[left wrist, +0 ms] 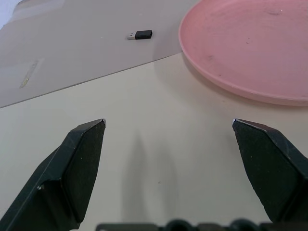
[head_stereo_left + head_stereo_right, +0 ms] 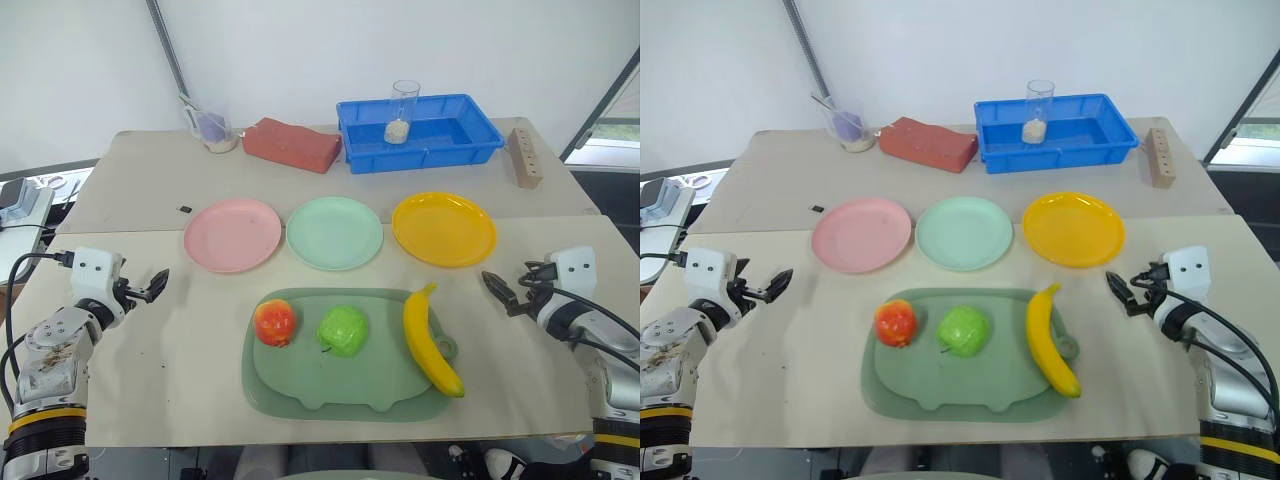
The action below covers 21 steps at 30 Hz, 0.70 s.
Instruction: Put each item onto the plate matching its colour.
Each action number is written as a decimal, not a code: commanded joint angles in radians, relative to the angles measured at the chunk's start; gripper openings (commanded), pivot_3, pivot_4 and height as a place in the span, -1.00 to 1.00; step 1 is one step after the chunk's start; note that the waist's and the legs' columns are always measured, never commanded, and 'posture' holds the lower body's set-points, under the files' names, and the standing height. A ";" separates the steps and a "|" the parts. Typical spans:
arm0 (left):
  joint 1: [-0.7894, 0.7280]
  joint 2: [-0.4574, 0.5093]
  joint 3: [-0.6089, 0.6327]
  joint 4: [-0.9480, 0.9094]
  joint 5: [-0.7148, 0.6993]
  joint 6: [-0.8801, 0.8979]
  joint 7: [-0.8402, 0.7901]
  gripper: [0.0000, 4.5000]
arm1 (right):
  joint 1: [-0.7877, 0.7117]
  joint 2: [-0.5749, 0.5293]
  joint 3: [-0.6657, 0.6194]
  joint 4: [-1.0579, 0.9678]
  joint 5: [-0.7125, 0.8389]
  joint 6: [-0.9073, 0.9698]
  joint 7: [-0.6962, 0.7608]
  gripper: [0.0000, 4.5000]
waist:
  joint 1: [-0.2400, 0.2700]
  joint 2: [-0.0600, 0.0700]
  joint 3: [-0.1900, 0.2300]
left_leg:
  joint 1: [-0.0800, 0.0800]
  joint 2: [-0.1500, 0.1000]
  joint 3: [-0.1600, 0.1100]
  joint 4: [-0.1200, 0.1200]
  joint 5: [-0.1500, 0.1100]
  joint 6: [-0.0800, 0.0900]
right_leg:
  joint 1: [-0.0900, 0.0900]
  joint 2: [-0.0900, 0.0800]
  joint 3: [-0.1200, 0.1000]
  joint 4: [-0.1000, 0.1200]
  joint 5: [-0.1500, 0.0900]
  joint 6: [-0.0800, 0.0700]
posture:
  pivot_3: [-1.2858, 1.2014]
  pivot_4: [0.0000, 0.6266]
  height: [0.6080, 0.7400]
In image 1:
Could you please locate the black USB dongle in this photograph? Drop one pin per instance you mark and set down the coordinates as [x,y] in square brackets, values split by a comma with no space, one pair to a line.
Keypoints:
[140,35]

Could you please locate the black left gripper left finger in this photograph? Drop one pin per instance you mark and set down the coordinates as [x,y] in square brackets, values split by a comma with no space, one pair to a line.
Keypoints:
[60,178]

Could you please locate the pink plate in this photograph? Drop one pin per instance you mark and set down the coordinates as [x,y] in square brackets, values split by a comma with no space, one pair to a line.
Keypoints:
[247,45]

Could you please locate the clear tape strip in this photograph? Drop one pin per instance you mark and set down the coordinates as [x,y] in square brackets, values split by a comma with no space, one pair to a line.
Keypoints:
[29,74]

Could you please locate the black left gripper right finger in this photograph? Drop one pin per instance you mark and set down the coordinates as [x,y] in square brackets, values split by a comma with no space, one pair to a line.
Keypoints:
[274,173]

